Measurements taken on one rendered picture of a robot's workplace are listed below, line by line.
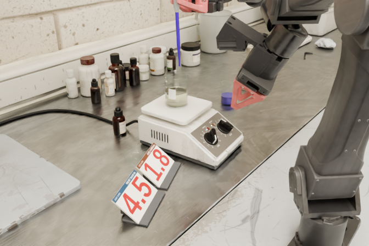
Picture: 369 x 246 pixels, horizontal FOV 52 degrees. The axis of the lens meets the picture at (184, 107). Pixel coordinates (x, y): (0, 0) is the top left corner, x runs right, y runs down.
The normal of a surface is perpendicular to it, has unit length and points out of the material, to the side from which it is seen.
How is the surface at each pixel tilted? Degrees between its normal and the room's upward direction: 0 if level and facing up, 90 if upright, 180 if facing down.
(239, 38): 98
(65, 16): 90
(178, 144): 90
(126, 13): 90
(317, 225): 90
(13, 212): 0
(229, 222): 0
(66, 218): 0
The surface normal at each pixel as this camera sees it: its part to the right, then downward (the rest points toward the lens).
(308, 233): -0.79, 0.26
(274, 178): 0.00, -0.90
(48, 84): 0.78, 0.27
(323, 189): 0.07, 0.64
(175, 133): -0.55, 0.36
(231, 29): -0.36, 0.52
